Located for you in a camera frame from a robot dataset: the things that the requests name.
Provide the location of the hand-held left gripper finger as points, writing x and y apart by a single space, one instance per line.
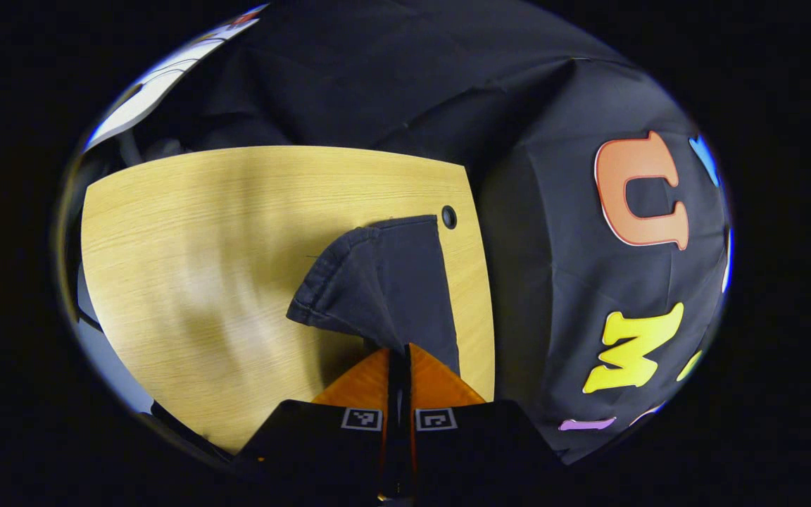
403 394
393 394

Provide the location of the black jeans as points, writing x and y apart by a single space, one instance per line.
391 282

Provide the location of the black backdrop cloth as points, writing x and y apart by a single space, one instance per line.
532 211

